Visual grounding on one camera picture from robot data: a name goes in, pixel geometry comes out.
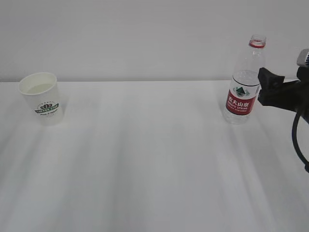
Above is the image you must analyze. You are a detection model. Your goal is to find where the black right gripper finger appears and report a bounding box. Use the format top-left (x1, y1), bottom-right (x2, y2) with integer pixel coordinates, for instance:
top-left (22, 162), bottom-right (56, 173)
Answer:
top-left (258, 67), bottom-right (285, 91)

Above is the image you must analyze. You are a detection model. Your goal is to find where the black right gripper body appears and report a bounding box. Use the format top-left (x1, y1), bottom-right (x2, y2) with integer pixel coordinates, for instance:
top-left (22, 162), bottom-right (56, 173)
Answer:
top-left (258, 67), bottom-right (309, 112)

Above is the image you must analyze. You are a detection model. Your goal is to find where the clear Nongfu Spring water bottle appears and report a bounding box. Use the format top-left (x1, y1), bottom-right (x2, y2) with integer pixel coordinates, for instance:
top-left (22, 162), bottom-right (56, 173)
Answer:
top-left (224, 34), bottom-right (266, 124)

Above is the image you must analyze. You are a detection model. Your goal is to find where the white paper cup green logo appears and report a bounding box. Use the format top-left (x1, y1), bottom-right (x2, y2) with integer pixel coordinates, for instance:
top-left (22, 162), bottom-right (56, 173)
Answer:
top-left (18, 72), bottom-right (63, 126)

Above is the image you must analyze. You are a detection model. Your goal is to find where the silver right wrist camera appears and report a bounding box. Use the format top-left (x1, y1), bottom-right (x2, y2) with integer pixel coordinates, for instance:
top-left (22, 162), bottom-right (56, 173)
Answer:
top-left (296, 48), bottom-right (309, 68)

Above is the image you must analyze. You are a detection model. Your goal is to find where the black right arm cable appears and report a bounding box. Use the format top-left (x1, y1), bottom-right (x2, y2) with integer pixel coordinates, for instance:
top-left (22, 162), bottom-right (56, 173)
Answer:
top-left (291, 110), bottom-right (309, 173)

